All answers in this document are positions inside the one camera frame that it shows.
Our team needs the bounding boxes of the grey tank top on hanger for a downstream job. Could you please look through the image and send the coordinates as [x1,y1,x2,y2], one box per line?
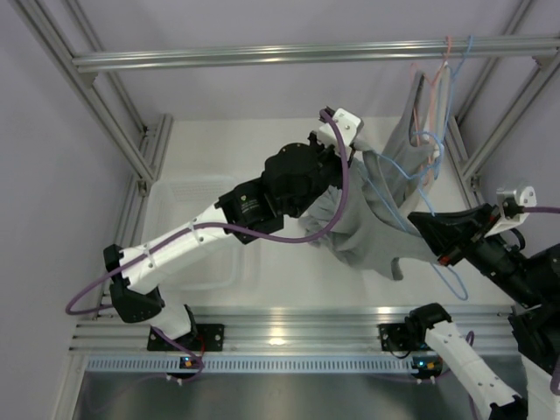
[380,72,438,211]

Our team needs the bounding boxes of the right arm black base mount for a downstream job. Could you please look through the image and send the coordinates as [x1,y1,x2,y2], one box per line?
[378,323,423,353]

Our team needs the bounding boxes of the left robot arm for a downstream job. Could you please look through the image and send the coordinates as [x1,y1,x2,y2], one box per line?
[103,133,349,350]

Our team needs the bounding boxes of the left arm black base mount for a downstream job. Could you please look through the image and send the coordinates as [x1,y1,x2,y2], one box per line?
[147,323,225,353]

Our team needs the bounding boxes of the grey tank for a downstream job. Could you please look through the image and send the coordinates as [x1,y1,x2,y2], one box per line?
[325,139,438,284]
[380,72,438,211]

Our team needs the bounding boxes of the white tank top on hanger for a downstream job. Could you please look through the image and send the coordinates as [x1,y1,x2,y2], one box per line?
[393,60,452,220]

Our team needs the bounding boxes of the slotted grey cable duct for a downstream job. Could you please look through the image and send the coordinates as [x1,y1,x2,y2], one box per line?
[86,355,418,375]

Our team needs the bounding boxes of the white plastic basket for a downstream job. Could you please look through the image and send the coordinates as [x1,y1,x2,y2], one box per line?
[141,175,243,291]

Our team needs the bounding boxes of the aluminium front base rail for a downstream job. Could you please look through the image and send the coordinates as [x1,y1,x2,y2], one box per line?
[69,305,516,355]

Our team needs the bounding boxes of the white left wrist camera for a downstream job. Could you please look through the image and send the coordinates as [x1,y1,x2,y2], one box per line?
[316,107,364,160]

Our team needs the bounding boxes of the aluminium frame struts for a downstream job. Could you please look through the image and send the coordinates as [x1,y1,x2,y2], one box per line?
[454,1,559,195]
[8,0,176,198]

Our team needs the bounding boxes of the grey clothes pile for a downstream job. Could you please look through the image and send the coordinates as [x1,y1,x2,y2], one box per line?
[297,186,350,263]

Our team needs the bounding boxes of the pink wire hanger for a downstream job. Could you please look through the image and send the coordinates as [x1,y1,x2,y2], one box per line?
[412,36,453,186]

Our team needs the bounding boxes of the aluminium frame right struts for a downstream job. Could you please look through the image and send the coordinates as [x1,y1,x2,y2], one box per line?
[454,1,559,195]

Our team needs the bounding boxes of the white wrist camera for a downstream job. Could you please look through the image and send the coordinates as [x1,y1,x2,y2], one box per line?
[316,107,364,160]
[485,182,537,238]

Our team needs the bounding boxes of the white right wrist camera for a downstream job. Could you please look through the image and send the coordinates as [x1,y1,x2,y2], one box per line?
[485,182,537,238]

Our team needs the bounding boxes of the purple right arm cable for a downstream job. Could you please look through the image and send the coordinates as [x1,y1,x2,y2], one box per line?
[387,205,560,420]

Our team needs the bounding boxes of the aluminium frame left struts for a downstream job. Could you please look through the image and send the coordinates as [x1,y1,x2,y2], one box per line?
[8,0,176,198]

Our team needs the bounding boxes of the aluminium hanging rail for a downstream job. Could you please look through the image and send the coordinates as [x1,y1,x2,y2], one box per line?
[71,34,559,74]

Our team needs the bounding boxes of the blue wire hanger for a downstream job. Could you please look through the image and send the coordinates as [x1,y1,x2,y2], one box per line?
[362,130,469,301]
[430,34,476,180]

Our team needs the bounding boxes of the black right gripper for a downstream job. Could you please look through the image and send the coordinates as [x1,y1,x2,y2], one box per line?
[407,202,543,308]

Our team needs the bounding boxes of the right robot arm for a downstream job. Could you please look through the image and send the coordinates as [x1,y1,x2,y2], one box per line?
[405,204,559,419]

